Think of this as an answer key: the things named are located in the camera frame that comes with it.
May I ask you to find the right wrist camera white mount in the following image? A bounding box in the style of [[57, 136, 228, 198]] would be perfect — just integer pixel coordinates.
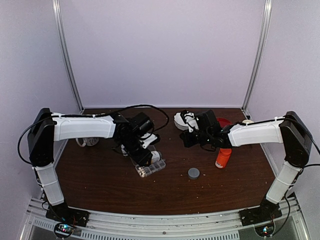
[[180, 110, 199, 133]]

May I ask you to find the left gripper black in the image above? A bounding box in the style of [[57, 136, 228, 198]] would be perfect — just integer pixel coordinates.
[[120, 135, 153, 167]]

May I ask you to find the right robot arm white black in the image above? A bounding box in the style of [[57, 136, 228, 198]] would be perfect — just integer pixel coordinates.
[[174, 110, 313, 221]]

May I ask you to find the right aluminium frame post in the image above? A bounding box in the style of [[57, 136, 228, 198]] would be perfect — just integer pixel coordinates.
[[241, 0, 273, 115]]

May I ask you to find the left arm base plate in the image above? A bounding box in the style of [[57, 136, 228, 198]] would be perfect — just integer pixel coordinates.
[[45, 205, 90, 239]]

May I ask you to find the red floral plate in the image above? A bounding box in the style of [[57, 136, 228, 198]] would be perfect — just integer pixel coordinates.
[[217, 117, 232, 128]]

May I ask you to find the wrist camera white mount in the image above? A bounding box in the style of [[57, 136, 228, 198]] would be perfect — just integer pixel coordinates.
[[180, 110, 199, 133], [140, 133, 160, 149]]

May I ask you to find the aluminium frame post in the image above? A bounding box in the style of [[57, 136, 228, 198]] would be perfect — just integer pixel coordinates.
[[52, 0, 85, 113], [241, 0, 273, 115]]

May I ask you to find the cream ceramic mug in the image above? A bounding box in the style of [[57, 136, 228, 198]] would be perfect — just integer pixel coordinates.
[[242, 119, 254, 124]]

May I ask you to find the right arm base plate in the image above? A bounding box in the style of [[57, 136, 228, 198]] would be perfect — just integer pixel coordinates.
[[239, 206, 283, 238]]

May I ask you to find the clear plastic pill organizer box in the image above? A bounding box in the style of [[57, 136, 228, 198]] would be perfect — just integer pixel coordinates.
[[135, 159, 166, 178]]

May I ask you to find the white scalloped bowl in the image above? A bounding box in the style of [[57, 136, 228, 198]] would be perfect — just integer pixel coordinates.
[[173, 112, 189, 131]]

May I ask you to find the left aluminium frame post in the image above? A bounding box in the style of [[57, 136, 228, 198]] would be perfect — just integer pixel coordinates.
[[52, 0, 85, 113]]

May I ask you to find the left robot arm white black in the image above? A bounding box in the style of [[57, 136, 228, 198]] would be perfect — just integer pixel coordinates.
[[24, 108, 161, 222]]

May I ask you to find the orange pill bottle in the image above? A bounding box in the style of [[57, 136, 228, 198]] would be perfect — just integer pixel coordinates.
[[215, 148, 232, 169]]

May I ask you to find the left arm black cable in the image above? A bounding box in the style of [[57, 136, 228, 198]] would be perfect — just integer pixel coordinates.
[[59, 104, 171, 133]]

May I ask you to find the small white pill bottle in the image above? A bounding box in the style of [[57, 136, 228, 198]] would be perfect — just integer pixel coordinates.
[[121, 145, 129, 157]]

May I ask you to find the amber bottle with grey cap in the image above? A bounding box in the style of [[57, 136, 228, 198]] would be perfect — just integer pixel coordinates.
[[150, 150, 162, 164]]

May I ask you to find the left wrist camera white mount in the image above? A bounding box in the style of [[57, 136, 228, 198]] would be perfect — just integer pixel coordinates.
[[140, 133, 160, 149]]

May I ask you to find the front aluminium rail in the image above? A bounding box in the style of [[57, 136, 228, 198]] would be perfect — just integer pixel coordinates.
[[18, 196, 311, 240]]

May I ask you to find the floral mug with orange liquid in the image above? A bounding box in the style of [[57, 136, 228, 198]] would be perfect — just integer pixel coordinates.
[[75, 137, 100, 148]]

